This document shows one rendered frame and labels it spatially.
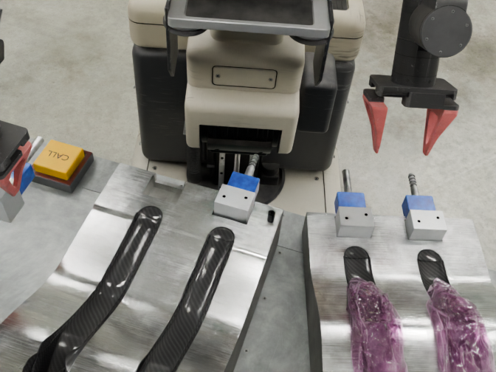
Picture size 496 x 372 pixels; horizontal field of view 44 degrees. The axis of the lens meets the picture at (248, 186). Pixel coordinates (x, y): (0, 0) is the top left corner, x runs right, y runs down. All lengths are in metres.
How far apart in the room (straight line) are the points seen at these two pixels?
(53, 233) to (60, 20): 1.92
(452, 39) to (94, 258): 0.53
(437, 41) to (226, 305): 0.41
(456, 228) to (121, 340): 0.53
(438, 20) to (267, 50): 0.49
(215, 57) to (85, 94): 1.34
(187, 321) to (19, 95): 1.79
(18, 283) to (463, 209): 1.60
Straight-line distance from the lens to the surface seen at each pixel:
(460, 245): 0.96
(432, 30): 0.72
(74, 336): 0.76
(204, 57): 1.14
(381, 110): 0.80
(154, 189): 0.94
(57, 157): 1.04
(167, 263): 0.83
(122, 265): 0.84
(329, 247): 0.90
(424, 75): 0.81
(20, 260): 0.97
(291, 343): 0.88
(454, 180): 2.28
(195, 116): 1.18
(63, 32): 2.76
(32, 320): 0.77
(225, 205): 0.85
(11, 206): 0.86
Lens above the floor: 1.58
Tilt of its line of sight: 50 degrees down
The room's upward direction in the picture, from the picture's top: 6 degrees clockwise
